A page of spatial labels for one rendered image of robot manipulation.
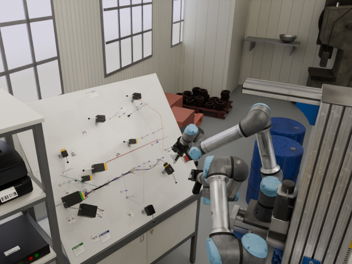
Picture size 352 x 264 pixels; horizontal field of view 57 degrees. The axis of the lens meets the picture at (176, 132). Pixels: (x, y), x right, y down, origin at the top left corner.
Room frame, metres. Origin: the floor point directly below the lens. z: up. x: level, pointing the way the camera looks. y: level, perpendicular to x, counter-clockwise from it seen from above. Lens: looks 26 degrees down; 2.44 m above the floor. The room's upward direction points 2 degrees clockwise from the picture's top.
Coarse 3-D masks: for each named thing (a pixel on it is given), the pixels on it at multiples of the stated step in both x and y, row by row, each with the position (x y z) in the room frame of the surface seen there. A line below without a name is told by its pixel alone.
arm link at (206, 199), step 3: (204, 186) 1.65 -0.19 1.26; (207, 186) 1.64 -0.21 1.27; (204, 189) 1.64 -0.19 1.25; (207, 189) 1.63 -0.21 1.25; (204, 192) 1.63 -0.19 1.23; (207, 192) 1.62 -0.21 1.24; (204, 195) 1.62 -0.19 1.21; (207, 195) 1.61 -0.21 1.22; (204, 198) 1.61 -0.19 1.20; (207, 198) 1.60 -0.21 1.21; (210, 198) 1.60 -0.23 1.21; (204, 201) 1.60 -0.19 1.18; (207, 201) 1.59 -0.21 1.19; (210, 201) 1.59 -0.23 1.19; (207, 204) 1.59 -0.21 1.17; (210, 204) 1.59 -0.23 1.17
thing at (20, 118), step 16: (0, 96) 1.51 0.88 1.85; (0, 112) 1.32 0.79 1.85; (16, 112) 1.33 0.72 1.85; (32, 112) 1.34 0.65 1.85; (0, 128) 1.16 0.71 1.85; (16, 128) 1.20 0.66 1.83; (32, 128) 1.26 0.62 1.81; (32, 176) 1.43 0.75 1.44; (48, 176) 1.28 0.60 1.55; (32, 192) 1.26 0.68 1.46; (48, 192) 1.27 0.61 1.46; (0, 208) 1.14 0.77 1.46; (16, 208) 1.16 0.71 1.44; (48, 208) 1.26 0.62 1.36; (0, 224) 1.46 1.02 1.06; (32, 224) 1.50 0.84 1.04; (48, 240) 1.37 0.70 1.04; (48, 256) 1.24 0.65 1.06
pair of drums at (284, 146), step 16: (272, 128) 3.55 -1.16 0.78; (288, 128) 3.57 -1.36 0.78; (304, 128) 3.59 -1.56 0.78; (256, 144) 3.13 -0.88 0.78; (288, 144) 3.16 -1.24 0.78; (256, 160) 3.04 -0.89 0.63; (288, 160) 2.87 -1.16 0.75; (256, 176) 3.00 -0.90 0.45; (288, 176) 2.88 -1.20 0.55; (256, 192) 2.96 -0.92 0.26
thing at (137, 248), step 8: (136, 240) 1.71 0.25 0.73; (144, 240) 1.76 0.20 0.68; (120, 248) 1.61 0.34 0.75; (128, 248) 1.66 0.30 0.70; (136, 248) 1.71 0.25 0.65; (144, 248) 1.76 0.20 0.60; (112, 256) 1.56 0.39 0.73; (120, 256) 1.61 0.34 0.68; (128, 256) 1.66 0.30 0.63; (136, 256) 1.71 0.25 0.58; (144, 256) 1.76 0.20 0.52
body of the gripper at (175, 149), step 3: (177, 141) 1.92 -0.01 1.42; (174, 144) 1.91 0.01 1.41; (177, 144) 1.90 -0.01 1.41; (180, 144) 1.86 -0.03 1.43; (174, 147) 1.90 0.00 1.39; (177, 147) 1.89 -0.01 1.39; (180, 147) 1.89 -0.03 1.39; (174, 150) 1.91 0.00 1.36; (177, 150) 1.90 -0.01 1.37; (180, 150) 1.87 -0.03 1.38
